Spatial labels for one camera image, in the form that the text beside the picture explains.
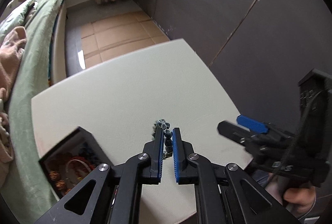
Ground pale green quilt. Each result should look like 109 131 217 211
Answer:
1 0 38 42

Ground cardboard floor sheets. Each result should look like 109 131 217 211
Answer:
78 10 169 69

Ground grey metallic bead bracelet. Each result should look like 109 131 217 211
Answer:
151 118 174 159

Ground peach fleece blanket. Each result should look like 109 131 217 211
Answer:
1 26 27 185

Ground person's right hand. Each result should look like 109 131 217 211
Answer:
265 179 316 218

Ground black jewelry box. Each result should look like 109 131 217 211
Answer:
39 127 112 199

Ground white foam board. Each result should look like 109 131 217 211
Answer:
31 38 254 222

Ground brown wooden bead bracelet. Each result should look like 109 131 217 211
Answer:
48 152 97 195

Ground bed with green sheet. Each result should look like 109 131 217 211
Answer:
1 0 64 219

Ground grey wardrobe doors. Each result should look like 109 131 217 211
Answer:
133 0 331 131

